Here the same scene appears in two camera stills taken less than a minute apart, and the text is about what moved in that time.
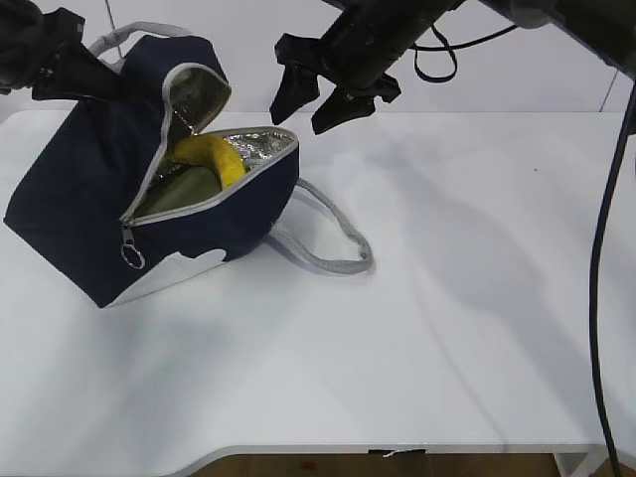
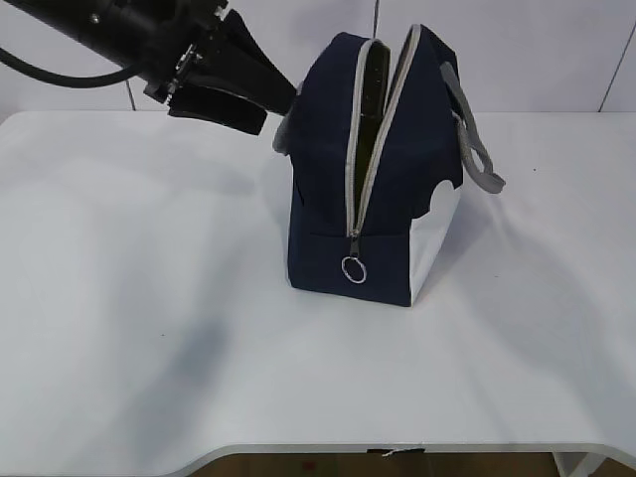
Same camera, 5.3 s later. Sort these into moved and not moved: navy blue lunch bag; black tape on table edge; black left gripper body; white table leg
Moved: navy blue lunch bag; black left gripper body
Not moved: black tape on table edge; white table leg
